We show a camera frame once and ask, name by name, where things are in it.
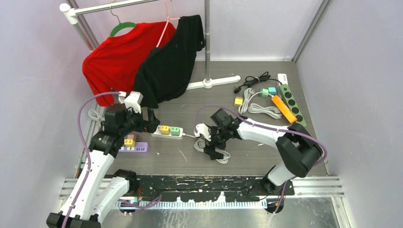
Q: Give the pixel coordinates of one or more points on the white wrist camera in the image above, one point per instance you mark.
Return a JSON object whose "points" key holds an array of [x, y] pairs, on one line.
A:
{"points": [[202, 130], [133, 101]]}

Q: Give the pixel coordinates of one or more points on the yellow adapter on purple strip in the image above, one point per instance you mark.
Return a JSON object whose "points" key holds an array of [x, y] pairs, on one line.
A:
{"points": [[129, 143]]}

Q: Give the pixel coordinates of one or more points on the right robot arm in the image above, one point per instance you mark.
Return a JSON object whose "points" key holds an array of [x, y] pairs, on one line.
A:
{"points": [[298, 150]]}

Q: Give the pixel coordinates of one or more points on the black t-shirt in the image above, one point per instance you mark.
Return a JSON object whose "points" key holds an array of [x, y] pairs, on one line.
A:
{"points": [[166, 72]]}

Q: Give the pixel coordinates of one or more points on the orange power strip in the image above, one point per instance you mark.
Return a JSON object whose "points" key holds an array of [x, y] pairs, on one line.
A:
{"points": [[284, 109]]}

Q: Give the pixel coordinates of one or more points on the red t-shirt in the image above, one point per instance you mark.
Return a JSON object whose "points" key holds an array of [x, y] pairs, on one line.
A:
{"points": [[114, 63]]}

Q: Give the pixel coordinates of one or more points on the purple power strip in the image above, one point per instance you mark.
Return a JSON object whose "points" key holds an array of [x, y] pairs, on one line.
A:
{"points": [[140, 147]]}

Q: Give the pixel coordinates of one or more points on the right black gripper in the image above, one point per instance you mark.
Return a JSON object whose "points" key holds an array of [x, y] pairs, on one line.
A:
{"points": [[211, 150]]}

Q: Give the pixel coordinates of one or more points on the yellow plug adapter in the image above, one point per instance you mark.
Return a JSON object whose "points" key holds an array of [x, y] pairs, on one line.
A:
{"points": [[238, 101]]}

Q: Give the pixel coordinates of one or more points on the pink clothes hanger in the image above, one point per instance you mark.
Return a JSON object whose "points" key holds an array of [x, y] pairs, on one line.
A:
{"points": [[167, 22]]}

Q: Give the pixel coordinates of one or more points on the white clothes rack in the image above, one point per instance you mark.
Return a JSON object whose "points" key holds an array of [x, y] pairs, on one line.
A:
{"points": [[83, 29]]}

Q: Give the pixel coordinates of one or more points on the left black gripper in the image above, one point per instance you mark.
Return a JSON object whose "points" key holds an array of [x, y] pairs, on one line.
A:
{"points": [[149, 126]]}

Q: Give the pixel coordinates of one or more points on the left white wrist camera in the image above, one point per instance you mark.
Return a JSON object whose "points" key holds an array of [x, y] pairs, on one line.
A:
{"points": [[133, 101]]}

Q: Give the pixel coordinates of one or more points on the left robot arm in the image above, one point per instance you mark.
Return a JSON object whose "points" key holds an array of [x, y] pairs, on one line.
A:
{"points": [[87, 207]]}

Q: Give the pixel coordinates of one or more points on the green power strip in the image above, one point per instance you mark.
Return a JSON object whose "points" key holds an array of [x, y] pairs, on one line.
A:
{"points": [[288, 98]]}

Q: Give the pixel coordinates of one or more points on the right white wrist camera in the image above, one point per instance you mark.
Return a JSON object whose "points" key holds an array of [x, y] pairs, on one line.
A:
{"points": [[202, 130]]}

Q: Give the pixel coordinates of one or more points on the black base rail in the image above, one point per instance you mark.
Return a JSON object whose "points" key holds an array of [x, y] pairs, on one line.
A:
{"points": [[197, 189]]}

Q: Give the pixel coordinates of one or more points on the brown plug adapter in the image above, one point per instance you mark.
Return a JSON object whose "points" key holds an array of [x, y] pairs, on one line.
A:
{"points": [[132, 137]]}

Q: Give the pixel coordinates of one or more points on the white power strip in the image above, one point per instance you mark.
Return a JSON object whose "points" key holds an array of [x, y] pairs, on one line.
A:
{"points": [[282, 79], [158, 134]]}

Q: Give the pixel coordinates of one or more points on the green plug adapter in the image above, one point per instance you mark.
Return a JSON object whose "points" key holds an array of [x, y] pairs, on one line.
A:
{"points": [[264, 92]]}

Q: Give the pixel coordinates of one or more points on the green clothes hanger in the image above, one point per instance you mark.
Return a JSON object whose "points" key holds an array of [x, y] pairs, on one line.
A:
{"points": [[121, 25]]}

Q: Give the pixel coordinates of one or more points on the teal plug adapter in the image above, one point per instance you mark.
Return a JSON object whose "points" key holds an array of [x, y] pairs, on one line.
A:
{"points": [[272, 91]]}

